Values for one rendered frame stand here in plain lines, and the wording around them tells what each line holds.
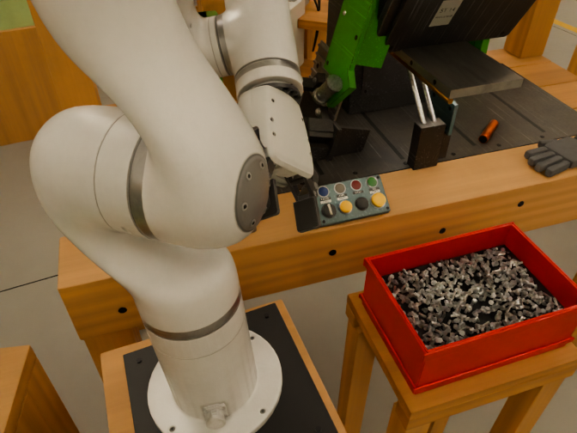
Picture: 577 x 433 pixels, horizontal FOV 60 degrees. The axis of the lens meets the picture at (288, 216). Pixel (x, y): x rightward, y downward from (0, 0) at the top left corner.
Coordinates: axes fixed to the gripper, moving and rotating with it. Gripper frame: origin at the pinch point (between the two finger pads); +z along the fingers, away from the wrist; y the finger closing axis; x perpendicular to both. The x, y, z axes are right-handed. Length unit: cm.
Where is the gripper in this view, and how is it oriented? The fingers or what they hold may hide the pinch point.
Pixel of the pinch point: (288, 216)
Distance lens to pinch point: 58.3
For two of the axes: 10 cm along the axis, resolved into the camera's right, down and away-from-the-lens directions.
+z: 1.4, 9.5, -2.8
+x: 8.4, -2.7, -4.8
